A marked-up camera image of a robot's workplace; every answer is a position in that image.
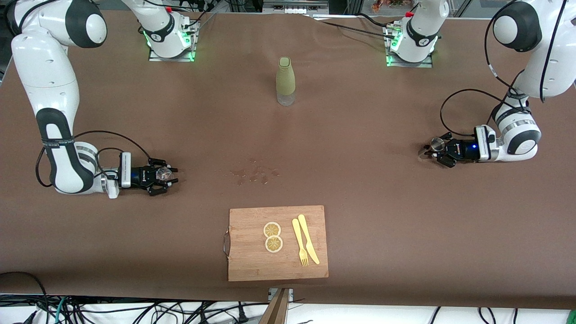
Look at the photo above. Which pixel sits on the grey metal box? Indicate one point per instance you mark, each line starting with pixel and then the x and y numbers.
pixel 294 5

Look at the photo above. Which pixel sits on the steel jigger measuring cup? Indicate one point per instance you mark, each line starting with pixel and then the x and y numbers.
pixel 437 144

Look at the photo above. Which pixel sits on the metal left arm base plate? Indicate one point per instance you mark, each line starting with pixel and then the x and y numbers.
pixel 409 65

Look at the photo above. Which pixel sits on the green sleeved glass bottle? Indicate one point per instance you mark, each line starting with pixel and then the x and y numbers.
pixel 285 76

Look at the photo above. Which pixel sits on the wooden post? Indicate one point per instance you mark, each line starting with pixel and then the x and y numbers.
pixel 275 310

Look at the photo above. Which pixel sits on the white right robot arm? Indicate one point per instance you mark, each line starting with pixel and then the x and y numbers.
pixel 49 67

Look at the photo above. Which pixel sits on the lemon slice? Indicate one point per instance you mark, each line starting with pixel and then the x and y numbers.
pixel 272 229
pixel 273 244

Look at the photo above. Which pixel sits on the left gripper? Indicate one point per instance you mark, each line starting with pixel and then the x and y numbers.
pixel 461 150

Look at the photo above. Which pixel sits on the small metal bracket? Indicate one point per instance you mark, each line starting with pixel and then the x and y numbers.
pixel 290 292

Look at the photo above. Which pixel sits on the yellow plastic fork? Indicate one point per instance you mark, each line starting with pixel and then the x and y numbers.
pixel 299 238

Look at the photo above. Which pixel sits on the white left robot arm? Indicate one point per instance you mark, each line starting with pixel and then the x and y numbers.
pixel 549 54

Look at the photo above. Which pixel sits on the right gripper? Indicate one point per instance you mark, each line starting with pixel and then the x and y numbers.
pixel 139 176

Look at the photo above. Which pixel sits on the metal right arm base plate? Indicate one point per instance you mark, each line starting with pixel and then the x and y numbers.
pixel 171 59

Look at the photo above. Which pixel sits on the brown table mat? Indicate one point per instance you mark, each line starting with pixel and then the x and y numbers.
pixel 225 135

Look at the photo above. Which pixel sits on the wooden cutting board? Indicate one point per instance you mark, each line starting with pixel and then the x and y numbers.
pixel 252 261

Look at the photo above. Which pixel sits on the spilled liquid drops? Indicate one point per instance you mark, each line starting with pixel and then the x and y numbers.
pixel 256 173

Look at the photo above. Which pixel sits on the clear glass cup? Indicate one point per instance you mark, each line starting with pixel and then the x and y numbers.
pixel 164 174

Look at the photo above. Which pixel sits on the yellow plastic knife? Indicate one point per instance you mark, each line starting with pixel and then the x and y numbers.
pixel 308 238

